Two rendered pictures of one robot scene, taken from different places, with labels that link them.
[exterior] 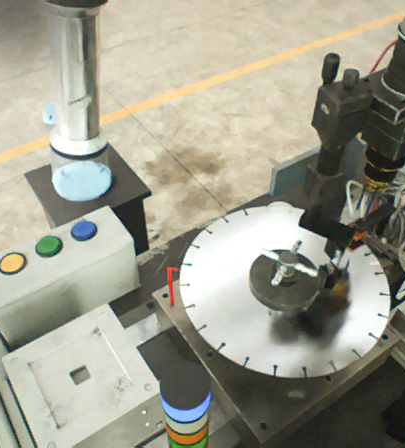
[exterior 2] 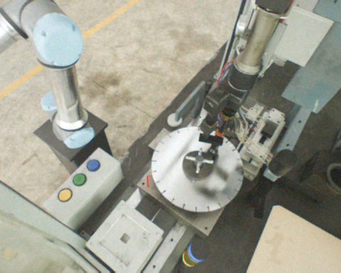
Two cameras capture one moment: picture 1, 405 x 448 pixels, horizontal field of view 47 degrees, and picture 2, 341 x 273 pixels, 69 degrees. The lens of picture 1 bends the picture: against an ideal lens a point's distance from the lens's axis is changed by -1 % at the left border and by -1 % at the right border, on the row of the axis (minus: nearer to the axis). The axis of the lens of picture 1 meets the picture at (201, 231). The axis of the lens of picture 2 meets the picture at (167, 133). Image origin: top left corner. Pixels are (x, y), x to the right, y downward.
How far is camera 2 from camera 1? 0.29 m
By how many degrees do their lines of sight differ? 18
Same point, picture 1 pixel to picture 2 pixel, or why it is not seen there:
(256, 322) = (193, 190)
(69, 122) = (69, 115)
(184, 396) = (202, 254)
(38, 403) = (113, 259)
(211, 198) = (121, 99)
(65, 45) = (62, 83)
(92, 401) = (136, 247)
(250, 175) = (136, 81)
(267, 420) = (207, 225)
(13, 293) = (74, 210)
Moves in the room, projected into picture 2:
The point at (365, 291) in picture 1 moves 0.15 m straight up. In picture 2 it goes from (231, 160) to (243, 139)
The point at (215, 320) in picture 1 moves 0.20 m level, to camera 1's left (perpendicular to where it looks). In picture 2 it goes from (176, 195) to (118, 215)
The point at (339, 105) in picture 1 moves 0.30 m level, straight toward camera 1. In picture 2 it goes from (218, 104) to (238, 220)
